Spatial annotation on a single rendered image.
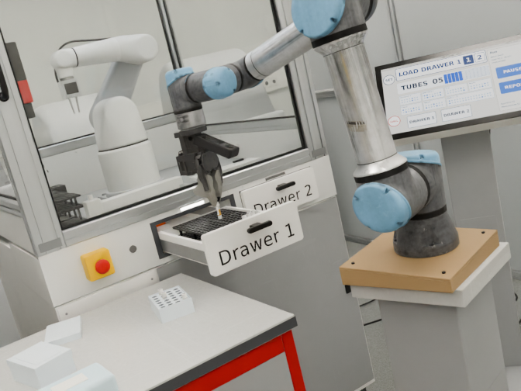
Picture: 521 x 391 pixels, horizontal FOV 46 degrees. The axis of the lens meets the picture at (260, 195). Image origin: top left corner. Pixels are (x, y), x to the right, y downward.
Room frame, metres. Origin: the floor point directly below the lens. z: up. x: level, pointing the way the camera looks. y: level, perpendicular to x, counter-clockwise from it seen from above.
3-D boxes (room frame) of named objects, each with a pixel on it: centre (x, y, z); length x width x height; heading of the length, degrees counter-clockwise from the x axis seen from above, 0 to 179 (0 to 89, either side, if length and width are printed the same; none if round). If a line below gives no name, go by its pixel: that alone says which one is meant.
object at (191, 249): (1.73, 0.15, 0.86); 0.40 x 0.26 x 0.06; 31
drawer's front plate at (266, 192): (1.99, -0.07, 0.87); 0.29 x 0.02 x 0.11; 121
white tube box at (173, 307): (1.46, 0.28, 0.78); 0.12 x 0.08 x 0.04; 20
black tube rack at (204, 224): (1.72, 0.14, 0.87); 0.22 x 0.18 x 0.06; 31
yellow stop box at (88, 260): (1.64, 0.48, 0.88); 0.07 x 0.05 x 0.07; 121
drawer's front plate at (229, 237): (1.55, 0.04, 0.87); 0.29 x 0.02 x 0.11; 121
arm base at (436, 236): (1.38, -0.35, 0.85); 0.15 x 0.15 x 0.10
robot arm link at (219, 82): (1.55, 0.04, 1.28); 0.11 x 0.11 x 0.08; 49
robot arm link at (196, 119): (1.60, 0.13, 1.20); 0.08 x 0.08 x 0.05
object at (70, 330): (1.48, 0.56, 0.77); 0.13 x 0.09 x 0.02; 14
